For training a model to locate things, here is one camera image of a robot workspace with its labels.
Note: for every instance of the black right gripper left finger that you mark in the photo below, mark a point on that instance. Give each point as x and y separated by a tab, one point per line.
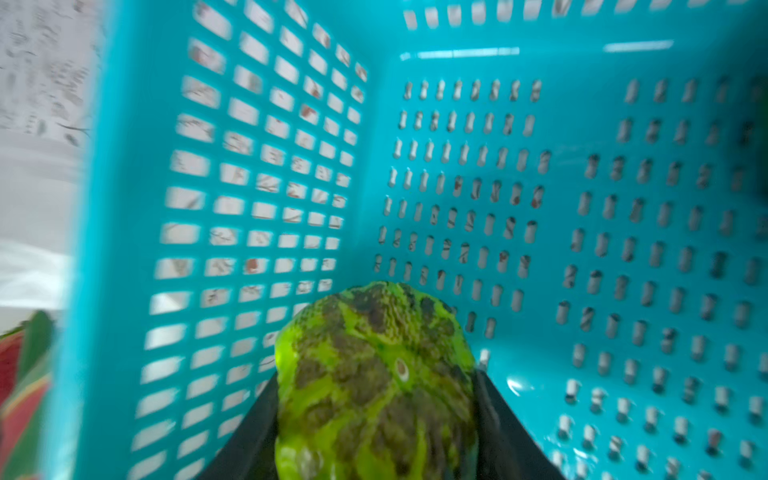
250	451

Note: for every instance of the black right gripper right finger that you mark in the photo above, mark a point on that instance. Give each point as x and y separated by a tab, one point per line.
506	450

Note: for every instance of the green bumpy custard apple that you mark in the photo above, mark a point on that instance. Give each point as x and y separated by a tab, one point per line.
375	382

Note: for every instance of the red dragon fruit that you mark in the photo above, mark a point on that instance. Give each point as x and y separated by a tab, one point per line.
26	374

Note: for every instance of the teal plastic basket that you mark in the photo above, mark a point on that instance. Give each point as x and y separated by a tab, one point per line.
583	182

